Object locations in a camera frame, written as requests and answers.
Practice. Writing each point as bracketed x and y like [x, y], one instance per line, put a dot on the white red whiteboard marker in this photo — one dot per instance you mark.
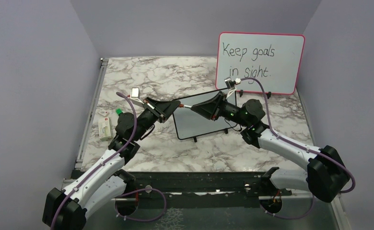
[184, 106]

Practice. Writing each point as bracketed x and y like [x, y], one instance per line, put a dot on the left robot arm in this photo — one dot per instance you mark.
[70, 208]

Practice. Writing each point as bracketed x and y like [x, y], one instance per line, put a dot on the small white red card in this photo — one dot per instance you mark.
[102, 112]

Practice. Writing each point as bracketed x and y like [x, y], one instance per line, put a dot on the small black-framed whiteboard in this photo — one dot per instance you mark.
[189, 124]

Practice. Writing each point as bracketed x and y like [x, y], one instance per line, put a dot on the white eraser box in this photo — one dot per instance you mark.
[105, 129]

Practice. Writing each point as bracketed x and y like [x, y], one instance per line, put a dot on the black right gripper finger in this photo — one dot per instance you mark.
[219, 98]
[203, 109]

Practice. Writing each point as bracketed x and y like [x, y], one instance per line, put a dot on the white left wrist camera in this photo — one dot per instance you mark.
[134, 96]

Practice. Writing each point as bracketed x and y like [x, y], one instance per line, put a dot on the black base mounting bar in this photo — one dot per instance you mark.
[154, 190]

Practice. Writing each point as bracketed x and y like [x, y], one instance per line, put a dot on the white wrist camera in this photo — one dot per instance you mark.
[231, 85]
[134, 96]

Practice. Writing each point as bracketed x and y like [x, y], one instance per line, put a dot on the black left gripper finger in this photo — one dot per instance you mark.
[172, 106]
[151, 103]

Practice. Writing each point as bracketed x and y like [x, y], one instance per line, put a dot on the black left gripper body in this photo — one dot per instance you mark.
[149, 109]

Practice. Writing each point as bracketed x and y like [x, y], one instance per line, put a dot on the large pink-framed whiteboard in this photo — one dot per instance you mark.
[266, 62]

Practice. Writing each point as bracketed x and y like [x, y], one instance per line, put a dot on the aluminium rail left table edge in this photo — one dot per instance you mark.
[91, 113]

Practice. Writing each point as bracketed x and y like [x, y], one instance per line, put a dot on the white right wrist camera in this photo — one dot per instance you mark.
[231, 85]

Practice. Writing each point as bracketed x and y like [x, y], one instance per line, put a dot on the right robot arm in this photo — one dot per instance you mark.
[324, 173]

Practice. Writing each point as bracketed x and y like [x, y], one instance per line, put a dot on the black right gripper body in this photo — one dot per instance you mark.
[223, 103]

